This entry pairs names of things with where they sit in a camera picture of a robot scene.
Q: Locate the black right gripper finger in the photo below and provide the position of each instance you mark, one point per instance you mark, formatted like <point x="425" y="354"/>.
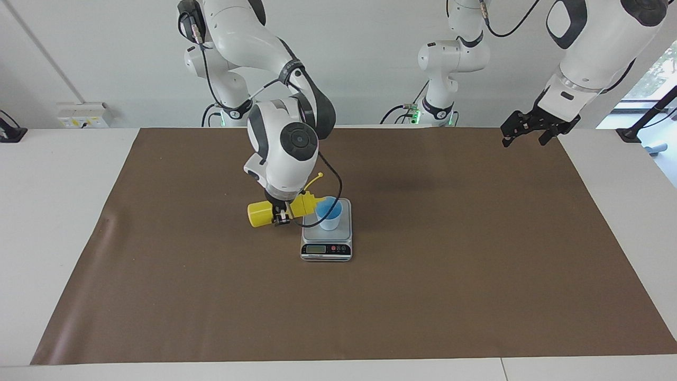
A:
<point x="277" y="217"/>
<point x="287" y="214"/>

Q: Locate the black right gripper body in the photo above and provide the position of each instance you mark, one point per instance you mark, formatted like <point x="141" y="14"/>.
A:
<point x="277" y="204"/>

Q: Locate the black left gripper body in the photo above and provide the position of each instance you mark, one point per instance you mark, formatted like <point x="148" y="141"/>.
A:
<point x="552" y="120"/>

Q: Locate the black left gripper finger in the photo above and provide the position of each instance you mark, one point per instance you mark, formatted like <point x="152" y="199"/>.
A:
<point x="515" y="126"/>
<point x="560" y="132"/>

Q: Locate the yellow squeeze bottle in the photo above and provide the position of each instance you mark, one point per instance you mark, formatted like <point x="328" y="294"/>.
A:
<point x="259" y="214"/>

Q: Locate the light blue cup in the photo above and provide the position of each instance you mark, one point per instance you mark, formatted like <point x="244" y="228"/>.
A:
<point x="330" y="221"/>

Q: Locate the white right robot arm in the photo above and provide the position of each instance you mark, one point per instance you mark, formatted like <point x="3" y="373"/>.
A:
<point x="280" y="153"/>

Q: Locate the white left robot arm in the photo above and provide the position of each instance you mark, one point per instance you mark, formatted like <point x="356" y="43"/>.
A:
<point x="597" y="47"/>

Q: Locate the silver digital kitchen scale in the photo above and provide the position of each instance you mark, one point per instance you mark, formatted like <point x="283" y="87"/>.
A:
<point x="326" y="250"/>

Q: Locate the black angled stand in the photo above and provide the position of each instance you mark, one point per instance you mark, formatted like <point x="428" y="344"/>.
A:
<point x="629" y="133"/>

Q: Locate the light blue cylinder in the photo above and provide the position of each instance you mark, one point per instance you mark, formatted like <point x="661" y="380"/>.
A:
<point x="656" y="148"/>

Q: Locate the window with green foliage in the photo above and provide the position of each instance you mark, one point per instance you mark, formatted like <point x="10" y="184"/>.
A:
<point x="664" y="69"/>

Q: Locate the brown paper mat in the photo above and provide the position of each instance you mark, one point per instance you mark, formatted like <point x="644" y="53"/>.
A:
<point x="423" y="307"/>

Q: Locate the black stand foot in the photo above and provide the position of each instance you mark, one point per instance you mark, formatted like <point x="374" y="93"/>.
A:
<point x="13" y="135"/>

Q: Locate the white wall socket box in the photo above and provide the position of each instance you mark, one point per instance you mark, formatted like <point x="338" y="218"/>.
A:
<point x="84" y="116"/>

